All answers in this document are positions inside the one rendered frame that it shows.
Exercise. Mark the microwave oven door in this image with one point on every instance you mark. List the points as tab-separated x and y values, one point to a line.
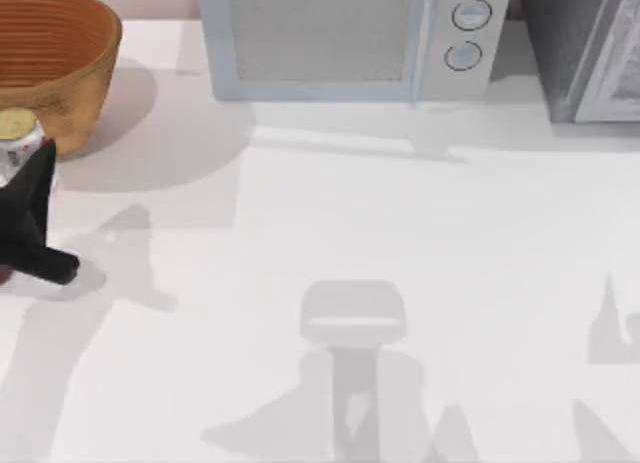
320	35

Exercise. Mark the microwave knob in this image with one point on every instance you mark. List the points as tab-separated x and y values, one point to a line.
463	56
472	14

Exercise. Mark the pale microwave oven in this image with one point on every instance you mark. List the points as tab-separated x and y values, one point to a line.
495	33

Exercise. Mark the brown woven basket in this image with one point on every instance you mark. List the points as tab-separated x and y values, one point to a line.
85	83

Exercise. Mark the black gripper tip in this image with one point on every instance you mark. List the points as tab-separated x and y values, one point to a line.
25	223

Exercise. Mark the grey cabinet door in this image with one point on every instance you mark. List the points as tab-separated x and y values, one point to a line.
617	68

